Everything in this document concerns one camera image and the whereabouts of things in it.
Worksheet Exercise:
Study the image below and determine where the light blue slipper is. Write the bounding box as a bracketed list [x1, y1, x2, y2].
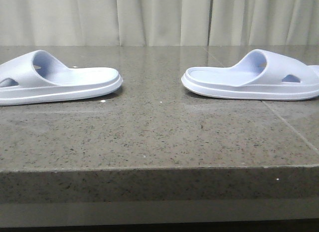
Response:
[181, 49, 319, 100]
[0, 50, 123, 106]

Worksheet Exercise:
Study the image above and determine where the beige curtain backdrop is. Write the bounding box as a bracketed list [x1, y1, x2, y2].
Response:
[0, 0, 319, 46]

